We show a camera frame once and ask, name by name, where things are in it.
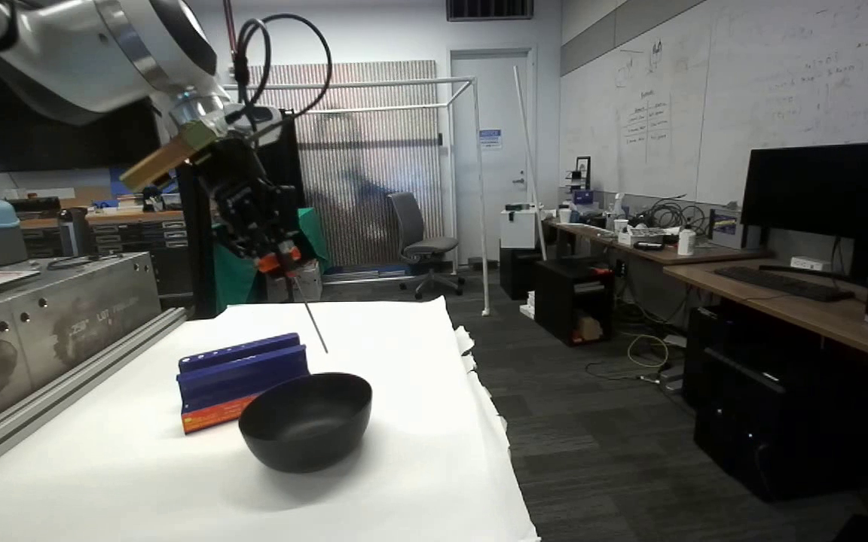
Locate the grey metal machine base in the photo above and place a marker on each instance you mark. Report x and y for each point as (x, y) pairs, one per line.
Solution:
(63, 326)

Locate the black wall television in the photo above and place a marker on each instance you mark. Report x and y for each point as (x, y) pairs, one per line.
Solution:
(35, 143)

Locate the black computer monitor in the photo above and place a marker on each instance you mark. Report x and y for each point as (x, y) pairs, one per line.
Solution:
(817, 190)

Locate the black box on floor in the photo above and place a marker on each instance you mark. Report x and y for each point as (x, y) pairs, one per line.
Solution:
(574, 298)

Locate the black vertical post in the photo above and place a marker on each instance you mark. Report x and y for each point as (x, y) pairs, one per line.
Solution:
(197, 258)

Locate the blue and orange tool holder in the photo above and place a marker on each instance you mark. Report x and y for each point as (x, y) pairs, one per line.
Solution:
(219, 382)

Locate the orange handled screwdriver tool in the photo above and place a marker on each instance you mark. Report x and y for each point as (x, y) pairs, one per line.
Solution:
(291, 276)

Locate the white cup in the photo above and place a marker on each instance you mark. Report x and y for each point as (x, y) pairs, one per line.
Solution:
(684, 241)

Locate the black bowl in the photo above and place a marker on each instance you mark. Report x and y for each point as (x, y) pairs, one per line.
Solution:
(307, 422)

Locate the black cabinet under desk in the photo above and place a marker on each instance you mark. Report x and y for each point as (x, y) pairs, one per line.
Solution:
(780, 408)

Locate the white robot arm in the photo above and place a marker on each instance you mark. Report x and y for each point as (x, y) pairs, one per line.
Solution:
(82, 59)

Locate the grey office chair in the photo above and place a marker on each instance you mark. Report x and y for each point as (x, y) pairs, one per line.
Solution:
(426, 255)

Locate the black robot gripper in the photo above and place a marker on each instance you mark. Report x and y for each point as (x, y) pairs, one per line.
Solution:
(240, 204)

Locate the white door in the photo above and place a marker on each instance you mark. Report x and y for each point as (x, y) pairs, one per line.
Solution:
(488, 145)

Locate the black keyboard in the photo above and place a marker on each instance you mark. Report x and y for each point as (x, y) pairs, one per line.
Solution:
(785, 283)

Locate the wooden desk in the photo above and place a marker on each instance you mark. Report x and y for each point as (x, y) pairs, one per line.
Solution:
(702, 270)

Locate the green cloth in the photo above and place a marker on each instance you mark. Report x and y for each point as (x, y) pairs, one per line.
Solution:
(240, 281)

